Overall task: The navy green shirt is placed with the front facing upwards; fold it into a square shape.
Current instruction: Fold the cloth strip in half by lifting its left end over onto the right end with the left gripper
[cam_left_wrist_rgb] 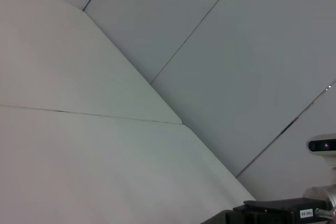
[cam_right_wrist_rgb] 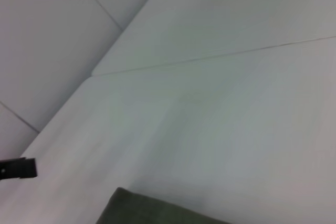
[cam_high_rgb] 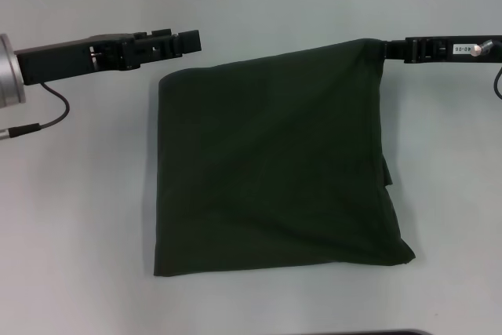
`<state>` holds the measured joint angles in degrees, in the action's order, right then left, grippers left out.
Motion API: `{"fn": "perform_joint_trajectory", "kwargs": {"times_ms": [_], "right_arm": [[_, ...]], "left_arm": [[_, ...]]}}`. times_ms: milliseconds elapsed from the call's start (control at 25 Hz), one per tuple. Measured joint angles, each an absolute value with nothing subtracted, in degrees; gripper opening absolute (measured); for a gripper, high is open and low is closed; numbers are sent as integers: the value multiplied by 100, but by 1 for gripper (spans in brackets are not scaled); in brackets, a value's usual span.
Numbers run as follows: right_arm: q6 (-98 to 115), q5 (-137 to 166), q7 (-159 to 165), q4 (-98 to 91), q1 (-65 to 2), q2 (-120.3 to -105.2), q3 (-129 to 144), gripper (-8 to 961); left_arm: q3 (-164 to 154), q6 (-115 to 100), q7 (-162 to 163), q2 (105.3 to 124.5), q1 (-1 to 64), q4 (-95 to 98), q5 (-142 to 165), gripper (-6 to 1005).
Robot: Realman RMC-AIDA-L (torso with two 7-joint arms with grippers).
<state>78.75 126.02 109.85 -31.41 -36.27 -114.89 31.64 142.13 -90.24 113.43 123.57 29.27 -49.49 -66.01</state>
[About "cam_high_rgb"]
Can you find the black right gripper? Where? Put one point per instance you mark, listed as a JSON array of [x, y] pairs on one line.
[[470, 50]]

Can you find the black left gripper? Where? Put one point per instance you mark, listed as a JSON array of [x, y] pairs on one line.
[[66, 60]]

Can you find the dark green FREE! t-shirt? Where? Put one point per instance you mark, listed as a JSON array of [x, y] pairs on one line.
[[274, 162]]

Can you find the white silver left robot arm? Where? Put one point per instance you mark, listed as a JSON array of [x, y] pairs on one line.
[[9, 72]]

